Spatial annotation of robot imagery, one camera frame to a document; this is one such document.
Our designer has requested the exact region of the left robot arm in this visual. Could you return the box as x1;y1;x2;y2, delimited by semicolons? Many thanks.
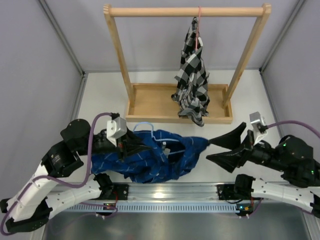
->
0;113;150;236

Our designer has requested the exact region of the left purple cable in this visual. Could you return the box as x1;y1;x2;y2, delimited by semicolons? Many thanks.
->
0;112;118;235

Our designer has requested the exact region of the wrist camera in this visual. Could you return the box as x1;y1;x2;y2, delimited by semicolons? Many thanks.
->
106;117;127;147
249;111;268;145

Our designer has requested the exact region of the light blue hanger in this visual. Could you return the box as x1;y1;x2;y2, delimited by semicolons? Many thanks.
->
132;121;179;143

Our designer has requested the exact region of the blue plaid shirt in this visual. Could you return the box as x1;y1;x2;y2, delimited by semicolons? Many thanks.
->
91;129;209;184

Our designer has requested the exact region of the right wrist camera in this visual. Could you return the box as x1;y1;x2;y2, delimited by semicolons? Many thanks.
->
249;111;268;145

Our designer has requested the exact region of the purple cable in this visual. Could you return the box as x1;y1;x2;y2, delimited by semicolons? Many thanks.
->
0;112;118;235
266;120;320;141

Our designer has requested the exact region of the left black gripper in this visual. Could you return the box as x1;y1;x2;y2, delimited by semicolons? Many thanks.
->
78;124;153;162

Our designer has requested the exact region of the pink hanger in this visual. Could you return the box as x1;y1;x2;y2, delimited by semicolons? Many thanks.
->
195;6;202;52

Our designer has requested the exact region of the black white checkered shirt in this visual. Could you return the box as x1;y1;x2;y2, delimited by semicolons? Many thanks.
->
171;17;210;127

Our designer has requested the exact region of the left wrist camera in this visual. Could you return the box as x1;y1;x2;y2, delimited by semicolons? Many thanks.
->
106;117;127;147

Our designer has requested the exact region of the grey slotted cable duct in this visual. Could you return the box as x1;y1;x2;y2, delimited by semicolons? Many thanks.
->
65;202;252;214

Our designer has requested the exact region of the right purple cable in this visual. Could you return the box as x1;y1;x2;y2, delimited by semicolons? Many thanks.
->
266;120;320;141

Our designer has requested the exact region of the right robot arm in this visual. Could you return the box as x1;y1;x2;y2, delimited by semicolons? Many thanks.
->
206;122;320;218

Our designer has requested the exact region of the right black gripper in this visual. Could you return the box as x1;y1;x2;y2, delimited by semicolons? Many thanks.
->
205;123;287;173

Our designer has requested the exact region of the wooden clothes rack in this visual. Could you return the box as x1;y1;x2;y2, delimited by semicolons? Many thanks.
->
103;3;272;124

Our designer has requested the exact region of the aluminium mounting rail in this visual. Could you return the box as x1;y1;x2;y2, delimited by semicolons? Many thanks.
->
49;181;301;203

